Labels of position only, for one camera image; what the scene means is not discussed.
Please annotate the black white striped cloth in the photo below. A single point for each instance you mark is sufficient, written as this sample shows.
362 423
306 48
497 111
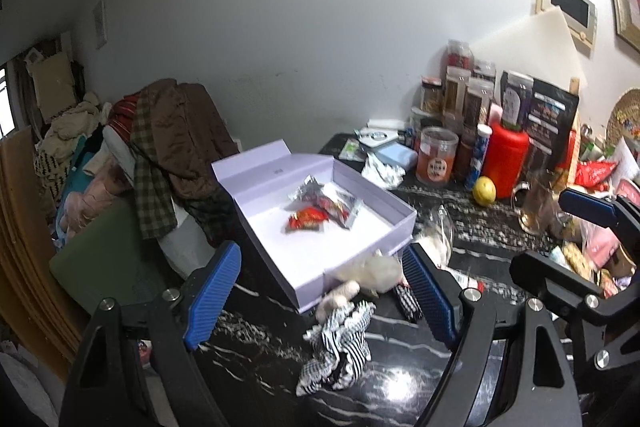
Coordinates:
340 347

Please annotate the red canister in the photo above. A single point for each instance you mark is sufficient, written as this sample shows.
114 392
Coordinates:
507 157

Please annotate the white foam board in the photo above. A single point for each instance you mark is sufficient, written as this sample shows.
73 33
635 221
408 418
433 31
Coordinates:
530 42

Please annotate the white plush toy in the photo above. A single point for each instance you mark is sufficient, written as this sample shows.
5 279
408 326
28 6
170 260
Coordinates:
372 272

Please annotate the light blue box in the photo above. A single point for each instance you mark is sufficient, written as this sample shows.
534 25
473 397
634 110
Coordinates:
397 157

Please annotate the woven basket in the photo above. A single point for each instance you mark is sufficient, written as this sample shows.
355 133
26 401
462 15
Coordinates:
625 117

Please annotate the tall jar red contents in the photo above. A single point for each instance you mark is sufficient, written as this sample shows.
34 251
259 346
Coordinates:
460 54

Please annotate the blue tablet tube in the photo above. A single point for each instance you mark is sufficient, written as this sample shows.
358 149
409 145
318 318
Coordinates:
477 157

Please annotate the window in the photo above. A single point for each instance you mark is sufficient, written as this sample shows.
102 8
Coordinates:
4 102

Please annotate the wall intercom panel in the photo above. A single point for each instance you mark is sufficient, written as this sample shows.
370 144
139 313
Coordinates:
570 4

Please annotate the yellow lemon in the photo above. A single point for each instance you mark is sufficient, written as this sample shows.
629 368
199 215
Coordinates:
484 191

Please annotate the dark blue pouch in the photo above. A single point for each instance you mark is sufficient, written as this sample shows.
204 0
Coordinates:
515 97

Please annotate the small clear jar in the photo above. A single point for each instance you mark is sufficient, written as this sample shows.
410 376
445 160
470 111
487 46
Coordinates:
431 94

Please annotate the glass mug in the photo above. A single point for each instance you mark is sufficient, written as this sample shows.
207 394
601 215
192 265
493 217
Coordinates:
537 202

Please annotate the pile of clothes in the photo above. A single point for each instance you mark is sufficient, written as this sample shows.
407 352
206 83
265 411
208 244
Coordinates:
75 157

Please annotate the red snack bag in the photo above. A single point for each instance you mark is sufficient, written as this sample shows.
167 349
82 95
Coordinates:
595 173

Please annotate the black white checkered pouch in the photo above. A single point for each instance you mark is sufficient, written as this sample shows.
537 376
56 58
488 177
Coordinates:
407 304

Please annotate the cardboard sheet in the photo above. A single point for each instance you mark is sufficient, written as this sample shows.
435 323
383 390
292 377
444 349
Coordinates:
52 84

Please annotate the wooden board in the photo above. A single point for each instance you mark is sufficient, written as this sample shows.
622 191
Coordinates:
30 257

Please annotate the silver snack packet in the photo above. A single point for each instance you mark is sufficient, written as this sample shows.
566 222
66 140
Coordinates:
307 192

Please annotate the crumpled white tissue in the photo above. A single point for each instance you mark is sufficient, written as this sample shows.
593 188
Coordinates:
382 171

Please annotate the clear red snack packet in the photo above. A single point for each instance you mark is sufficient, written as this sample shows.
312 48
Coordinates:
342 207

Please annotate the clear jar orange label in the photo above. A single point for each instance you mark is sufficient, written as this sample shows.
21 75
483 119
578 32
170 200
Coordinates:
436 157

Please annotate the clear jar brown contents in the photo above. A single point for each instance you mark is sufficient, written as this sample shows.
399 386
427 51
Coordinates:
456 92
477 104

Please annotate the lavender cardboard box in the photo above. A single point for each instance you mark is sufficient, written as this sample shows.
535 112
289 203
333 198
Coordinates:
280 252

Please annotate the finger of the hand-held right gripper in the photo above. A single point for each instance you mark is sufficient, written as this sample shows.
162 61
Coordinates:
587 207
550 279

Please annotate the plaid cloth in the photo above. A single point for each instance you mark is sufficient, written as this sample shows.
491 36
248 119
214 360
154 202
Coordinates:
150 187

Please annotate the brown jacket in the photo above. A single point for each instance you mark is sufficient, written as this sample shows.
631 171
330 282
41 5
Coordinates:
190 132

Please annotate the cracker packet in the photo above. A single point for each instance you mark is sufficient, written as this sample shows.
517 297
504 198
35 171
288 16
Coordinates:
577 259

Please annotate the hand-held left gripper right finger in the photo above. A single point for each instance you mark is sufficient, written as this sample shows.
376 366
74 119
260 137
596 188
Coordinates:
430 302

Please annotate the pink plastic bag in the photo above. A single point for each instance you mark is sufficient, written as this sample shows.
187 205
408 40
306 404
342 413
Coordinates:
602 247

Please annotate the black stand-up pouch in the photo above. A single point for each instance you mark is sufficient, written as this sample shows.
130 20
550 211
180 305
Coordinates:
552 122

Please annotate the white flat device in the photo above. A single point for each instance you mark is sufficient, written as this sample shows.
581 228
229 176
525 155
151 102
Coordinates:
375 137

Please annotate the green cushion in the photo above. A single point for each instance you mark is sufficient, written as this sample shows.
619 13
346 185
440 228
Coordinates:
110 257

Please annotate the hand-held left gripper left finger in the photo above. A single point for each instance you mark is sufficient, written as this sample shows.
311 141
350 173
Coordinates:
215 294

